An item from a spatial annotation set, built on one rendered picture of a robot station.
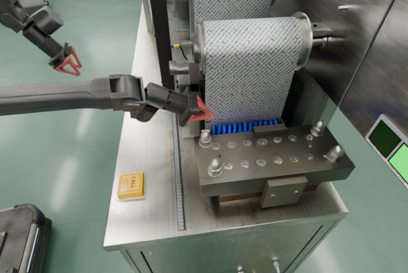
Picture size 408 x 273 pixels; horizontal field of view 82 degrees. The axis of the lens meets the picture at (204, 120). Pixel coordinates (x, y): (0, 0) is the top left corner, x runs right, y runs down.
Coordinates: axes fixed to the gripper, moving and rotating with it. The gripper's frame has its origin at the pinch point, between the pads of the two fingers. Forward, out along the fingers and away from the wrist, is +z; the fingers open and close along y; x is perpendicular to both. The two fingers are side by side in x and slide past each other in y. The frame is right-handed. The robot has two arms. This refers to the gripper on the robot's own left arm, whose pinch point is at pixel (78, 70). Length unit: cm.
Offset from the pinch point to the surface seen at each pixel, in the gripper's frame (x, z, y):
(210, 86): -42, 9, -41
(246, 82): -50, 14, -42
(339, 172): -59, 37, -64
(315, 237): -44, 61, -70
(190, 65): -40, 5, -33
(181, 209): -17, 27, -58
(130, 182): -7, 18, -47
